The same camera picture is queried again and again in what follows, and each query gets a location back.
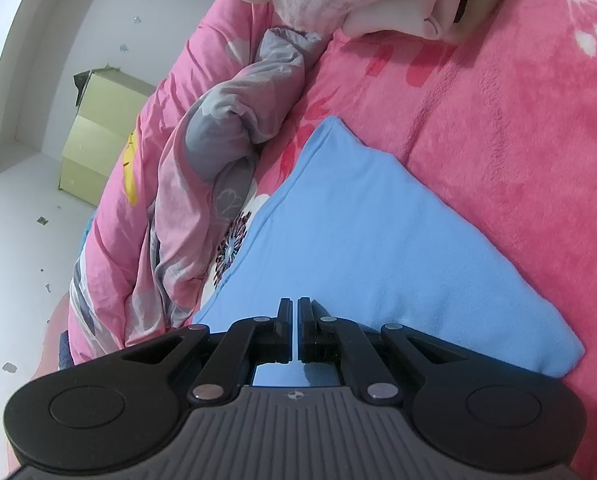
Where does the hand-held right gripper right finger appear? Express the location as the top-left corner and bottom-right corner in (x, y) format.
(297, 297), (469, 406)

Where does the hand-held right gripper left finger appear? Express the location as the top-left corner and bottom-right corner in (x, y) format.
(121, 297), (297, 406)

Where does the blue t-shirt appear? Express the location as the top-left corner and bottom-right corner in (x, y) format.
(191, 115), (585, 388)

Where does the pink cream headboard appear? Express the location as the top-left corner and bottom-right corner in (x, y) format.
(41, 302), (76, 368)

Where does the pink grey floral duvet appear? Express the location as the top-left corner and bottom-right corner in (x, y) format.
(71, 0), (324, 366)

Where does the pale green wardrobe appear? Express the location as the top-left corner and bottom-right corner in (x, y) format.
(58, 67), (156, 206)

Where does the pale pink folded garment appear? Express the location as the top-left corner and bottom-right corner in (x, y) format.
(341, 0), (529, 46)

